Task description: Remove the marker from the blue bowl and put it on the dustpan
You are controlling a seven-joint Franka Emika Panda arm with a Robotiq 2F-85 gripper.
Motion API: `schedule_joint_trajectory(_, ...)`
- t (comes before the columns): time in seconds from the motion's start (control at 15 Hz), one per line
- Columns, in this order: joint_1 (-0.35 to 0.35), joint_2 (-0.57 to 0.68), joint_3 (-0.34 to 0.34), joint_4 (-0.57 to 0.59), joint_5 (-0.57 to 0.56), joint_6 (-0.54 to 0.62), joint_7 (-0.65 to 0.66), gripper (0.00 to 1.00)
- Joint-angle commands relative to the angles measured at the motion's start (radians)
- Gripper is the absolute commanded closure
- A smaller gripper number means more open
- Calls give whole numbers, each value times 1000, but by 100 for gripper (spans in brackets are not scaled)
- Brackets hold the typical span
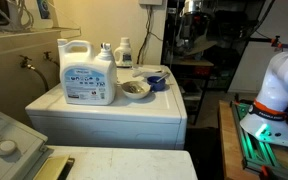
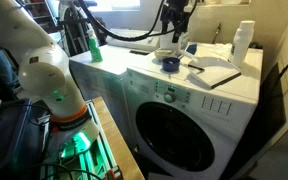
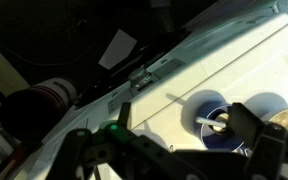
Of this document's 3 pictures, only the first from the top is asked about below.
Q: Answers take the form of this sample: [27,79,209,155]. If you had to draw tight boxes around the small white detergent bottle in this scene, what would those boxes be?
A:
[113,36,134,69]

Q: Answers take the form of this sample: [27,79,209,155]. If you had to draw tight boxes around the wooden table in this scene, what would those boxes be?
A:
[218,99,262,180]

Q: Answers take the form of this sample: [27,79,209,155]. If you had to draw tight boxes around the black water hose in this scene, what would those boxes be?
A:
[30,64,50,93]

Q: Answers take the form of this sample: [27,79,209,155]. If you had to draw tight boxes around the white bowl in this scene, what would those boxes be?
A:
[120,80,152,100]

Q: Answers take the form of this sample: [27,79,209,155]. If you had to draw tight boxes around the black metal storage rack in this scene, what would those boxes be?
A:
[161,0,275,126]

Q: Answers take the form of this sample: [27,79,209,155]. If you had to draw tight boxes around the large white detergent jug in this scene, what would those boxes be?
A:
[57,38,118,106]

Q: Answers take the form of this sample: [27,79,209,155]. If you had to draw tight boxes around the hanging wall cables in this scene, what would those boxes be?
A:
[136,4,164,66]

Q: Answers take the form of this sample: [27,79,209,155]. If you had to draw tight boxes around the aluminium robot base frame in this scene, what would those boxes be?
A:
[230,99,288,180]

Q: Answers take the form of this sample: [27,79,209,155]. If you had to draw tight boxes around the black orange bar clamp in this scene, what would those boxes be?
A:
[248,35,288,52]

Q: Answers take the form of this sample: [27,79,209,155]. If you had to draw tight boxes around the small items in bowl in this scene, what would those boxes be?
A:
[126,84,145,93]

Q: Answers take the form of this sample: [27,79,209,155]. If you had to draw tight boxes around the wall water faucet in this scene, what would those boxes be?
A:
[19,54,36,70]
[43,50,54,63]

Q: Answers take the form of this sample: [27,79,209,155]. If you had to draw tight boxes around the blue cup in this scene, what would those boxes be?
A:
[146,75,167,93]

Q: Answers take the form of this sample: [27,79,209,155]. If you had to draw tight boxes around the white cords bundle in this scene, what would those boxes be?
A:
[0,0,36,33]

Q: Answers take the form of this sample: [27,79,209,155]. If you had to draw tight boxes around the white front-load washing machine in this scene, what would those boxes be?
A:
[25,64,188,150]

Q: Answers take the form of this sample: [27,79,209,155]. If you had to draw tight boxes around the wall shelf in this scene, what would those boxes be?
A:
[0,27,82,42]

